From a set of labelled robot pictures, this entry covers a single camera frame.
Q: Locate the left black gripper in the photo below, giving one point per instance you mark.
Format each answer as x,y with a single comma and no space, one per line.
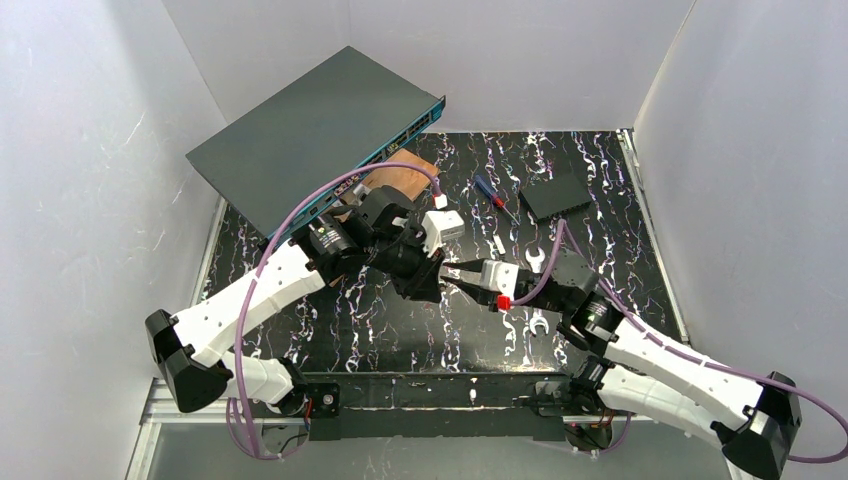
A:
427,273

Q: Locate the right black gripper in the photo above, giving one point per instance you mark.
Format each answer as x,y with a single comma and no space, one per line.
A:
521,285

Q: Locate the dark teal network switch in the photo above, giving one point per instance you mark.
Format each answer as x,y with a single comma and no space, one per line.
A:
289,152

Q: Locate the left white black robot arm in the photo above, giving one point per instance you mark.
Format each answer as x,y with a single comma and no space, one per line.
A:
194,348

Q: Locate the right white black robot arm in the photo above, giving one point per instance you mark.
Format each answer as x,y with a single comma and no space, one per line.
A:
636,368

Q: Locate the silver SFP plug module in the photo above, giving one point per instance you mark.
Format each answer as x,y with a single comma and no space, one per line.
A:
499,245

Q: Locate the silver open-end wrench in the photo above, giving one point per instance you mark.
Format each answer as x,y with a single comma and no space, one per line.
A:
537,322

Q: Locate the small black box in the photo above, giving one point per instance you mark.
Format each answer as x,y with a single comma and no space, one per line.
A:
557,196

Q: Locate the wooden base board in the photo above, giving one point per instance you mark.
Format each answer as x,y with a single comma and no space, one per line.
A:
401,175

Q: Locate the blue red screwdriver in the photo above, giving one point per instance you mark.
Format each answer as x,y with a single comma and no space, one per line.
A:
491,194

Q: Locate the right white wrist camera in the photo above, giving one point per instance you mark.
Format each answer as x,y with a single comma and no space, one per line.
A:
499,280

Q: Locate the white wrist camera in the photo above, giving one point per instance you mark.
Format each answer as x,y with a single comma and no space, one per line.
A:
499,280
441,225

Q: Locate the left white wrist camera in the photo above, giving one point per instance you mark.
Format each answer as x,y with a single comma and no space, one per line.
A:
441,225

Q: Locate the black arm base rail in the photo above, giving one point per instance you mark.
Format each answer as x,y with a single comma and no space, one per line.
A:
432,405

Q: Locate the aluminium frame rail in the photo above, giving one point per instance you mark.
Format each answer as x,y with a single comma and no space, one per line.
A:
161,409

